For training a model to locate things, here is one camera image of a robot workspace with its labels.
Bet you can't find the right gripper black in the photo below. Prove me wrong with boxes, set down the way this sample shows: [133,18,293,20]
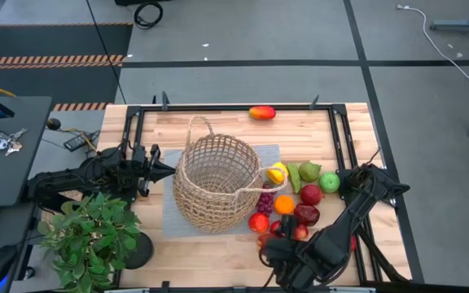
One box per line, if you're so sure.
[260,215,301,270]

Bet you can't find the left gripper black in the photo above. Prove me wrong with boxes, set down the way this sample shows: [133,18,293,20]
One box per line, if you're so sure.
[130,144,178,198]

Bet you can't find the small red apple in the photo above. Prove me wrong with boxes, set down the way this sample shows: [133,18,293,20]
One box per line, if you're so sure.
[293,223,309,242]

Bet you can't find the dark red pomegranate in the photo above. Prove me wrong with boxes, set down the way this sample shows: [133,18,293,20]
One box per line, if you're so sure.
[293,203,321,228]

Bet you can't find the orange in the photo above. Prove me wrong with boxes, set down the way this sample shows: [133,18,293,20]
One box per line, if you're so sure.
[274,195,296,216]

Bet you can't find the red orange peach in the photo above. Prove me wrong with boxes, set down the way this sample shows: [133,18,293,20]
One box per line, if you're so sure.
[248,212,271,235]

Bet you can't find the purple grape bunch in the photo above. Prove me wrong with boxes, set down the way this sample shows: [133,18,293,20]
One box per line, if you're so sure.
[256,181,276,216]

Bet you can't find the green cucumber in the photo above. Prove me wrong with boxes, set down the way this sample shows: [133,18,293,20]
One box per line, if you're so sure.
[286,162,303,195]

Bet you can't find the yellow bell pepper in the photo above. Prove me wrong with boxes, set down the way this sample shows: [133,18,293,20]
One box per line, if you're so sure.
[266,161,289,186]

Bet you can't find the woven straw basket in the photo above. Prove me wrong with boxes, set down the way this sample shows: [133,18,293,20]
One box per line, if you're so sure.
[172,116,289,239]

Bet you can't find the green pear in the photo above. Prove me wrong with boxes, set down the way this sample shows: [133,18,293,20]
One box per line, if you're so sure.
[298,161,322,183]

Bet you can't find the green apple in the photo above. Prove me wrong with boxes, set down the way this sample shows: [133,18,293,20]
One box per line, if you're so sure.
[318,171,341,195]

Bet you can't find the red yellow mango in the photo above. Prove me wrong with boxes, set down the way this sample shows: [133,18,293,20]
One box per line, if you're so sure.
[248,105,277,121]

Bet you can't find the grey woven placemat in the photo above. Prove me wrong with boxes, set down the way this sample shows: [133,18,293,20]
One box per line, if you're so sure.
[160,144,291,239]

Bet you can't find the black plant pot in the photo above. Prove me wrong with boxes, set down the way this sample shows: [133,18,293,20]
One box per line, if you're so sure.
[122,231,155,270]

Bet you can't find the black power adapter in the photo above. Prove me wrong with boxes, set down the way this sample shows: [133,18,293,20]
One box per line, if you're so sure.
[63,132,99,152]

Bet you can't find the round woven mat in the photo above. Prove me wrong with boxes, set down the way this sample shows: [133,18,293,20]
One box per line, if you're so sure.
[41,187,87,223]

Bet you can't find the grey side table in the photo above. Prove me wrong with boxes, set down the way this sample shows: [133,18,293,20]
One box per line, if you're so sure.
[10,109,107,293]

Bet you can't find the green leafy plant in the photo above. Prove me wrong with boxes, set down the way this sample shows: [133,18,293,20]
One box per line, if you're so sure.
[37,191,142,293]

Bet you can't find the black side desk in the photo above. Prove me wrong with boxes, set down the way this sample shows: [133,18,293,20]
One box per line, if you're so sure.
[0,96,53,208]

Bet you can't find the black hazard striped floor mat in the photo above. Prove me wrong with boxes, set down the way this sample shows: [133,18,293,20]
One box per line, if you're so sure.
[0,22,134,112]

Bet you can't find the grey metal table leg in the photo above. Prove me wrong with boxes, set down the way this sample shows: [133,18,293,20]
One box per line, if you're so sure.
[429,0,469,33]

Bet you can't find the black aluminium table frame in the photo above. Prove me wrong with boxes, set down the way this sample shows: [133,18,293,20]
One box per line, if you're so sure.
[112,92,413,293]

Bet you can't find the silver keys on ring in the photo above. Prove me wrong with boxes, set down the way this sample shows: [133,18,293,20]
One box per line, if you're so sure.
[0,128,28,157]

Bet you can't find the coiled black cable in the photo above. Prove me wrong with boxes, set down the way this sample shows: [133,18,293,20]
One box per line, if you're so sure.
[134,2,164,30]

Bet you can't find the white cable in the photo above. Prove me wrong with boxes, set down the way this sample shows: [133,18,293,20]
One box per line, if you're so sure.
[397,3,469,84]

